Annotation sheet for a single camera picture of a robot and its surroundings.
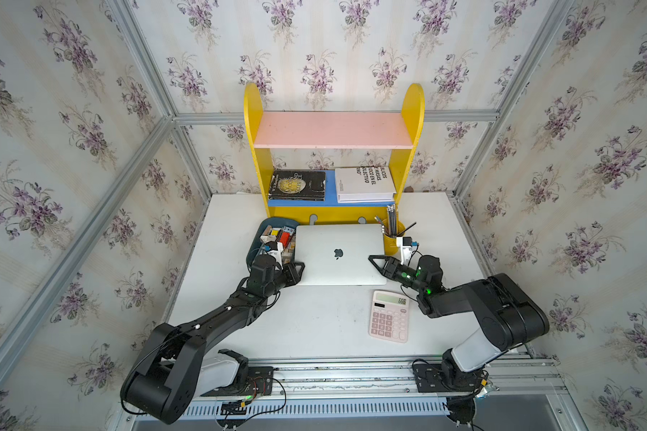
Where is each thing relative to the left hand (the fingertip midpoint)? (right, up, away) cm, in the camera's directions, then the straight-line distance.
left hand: (307, 269), depth 86 cm
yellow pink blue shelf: (+32, +48, +8) cm, 58 cm away
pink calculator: (+26, -15, -2) cm, 30 cm away
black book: (-5, +29, +16) cm, 33 cm away
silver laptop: (+10, +5, +1) cm, 11 cm away
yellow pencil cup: (+28, +9, +5) cm, 30 cm away
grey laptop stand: (+2, +17, +7) cm, 19 cm away
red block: (-9, +9, +16) cm, 20 cm away
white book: (+21, +29, +13) cm, 38 cm away
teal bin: (-15, +15, +19) cm, 28 cm away
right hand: (+22, +3, 0) cm, 22 cm away
